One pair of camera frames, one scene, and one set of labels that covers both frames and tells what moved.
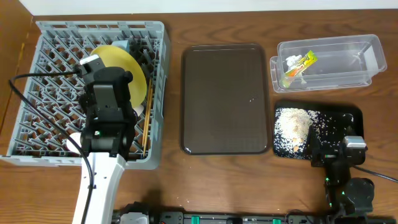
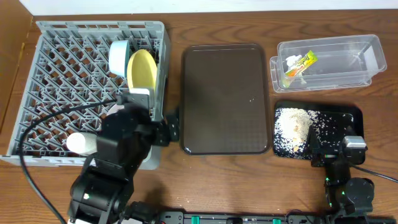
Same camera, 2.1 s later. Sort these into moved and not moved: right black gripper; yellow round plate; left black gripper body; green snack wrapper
Moved: yellow round plate; left black gripper body
Not moved: right black gripper; green snack wrapper
